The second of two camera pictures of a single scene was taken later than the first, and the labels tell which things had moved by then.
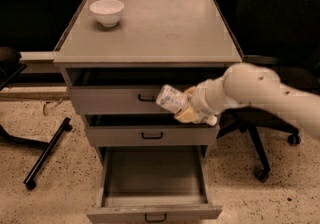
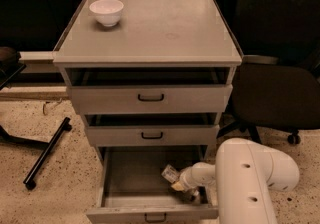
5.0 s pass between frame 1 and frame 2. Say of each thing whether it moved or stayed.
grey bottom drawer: stayed
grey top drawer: stayed
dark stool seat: stayed
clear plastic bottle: moved
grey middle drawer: stayed
